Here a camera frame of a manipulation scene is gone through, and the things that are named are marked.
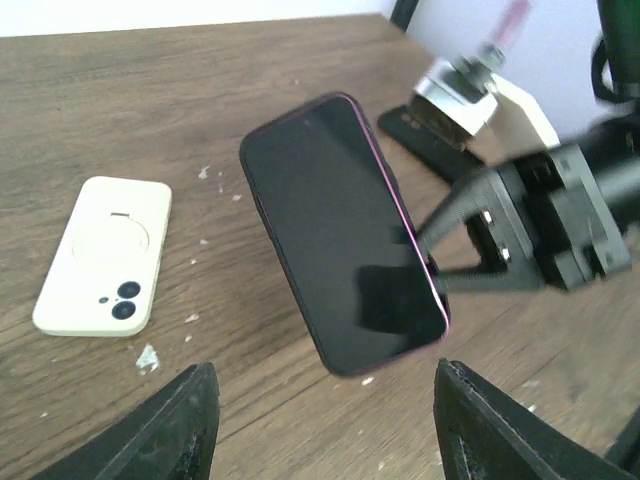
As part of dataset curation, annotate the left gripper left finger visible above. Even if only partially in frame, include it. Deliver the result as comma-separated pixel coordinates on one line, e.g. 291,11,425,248
34,362,220,480

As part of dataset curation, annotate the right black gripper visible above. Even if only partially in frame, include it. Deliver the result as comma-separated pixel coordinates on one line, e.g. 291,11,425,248
416,144,631,293

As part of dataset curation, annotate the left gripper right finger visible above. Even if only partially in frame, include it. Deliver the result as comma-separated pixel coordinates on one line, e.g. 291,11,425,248
433,358,639,480

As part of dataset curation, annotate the black cased phone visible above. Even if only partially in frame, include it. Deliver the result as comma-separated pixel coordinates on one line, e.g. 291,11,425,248
239,92,450,377

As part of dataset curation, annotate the beige cased phone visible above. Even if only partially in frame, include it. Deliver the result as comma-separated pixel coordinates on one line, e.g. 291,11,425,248
32,176,172,337

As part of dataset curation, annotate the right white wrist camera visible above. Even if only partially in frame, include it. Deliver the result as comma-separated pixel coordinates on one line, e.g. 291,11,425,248
407,42,560,156

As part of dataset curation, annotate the right black frame post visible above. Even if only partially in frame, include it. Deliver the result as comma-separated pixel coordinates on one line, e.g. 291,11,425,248
389,0,420,32

